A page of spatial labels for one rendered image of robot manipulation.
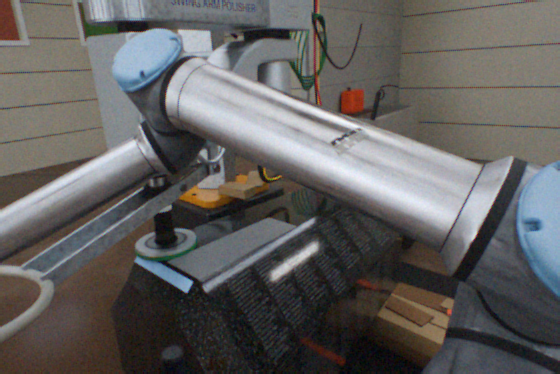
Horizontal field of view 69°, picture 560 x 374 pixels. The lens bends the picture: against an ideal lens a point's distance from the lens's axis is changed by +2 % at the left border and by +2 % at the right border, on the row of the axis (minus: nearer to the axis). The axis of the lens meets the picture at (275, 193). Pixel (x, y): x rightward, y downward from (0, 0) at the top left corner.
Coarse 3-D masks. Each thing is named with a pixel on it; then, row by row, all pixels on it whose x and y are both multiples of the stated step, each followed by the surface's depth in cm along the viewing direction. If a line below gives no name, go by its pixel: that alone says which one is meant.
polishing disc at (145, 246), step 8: (152, 232) 152; (176, 232) 151; (184, 232) 151; (192, 232) 150; (144, 240) 146; (152, 240) 145; (184, 240) 144; (192, 240) 143; (136, 248) 140; (144, 248) 139; (152, 248) 139; (160, 248) 139; (168, 248) 138; (176, 248) 138; (184, 248) 139; (152, 256) 136; (160, 256) 135
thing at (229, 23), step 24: (96, 0) 109; (120, 0) 109; (144, 0) 112; (168, 0) 118; (192, 0) 125; (216, 0) 133; (240, 0) 142; (264, 0) 152; (288, 0) 161; (96, 24) 119; (120, 24) 119; (144, 24) 121; (168, 24) 128; (192, 24) 131; (216, 24) 136; (240, 24) 144; (264, 24) 154; (288, 24) 163
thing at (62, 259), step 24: (192, 168) 156; (216, 168) 146; (144, 192) 140; (168, 192) 135; (120, 216) 134; (144, 216) 129; (72, 240) 122; (96, 240) 117; (24, 264) 113; (48, 264) 118; (72, 264) 112
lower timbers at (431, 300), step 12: (396, 288) 254; (408, 288) 253; (420, 300) 240; (432, 300) 240; (444, 300) 240; (444, 312) 229; (372, 336) 217; (384, 336) 211; (396, 348) 207; (408, 348) 201; (420, 360) 198
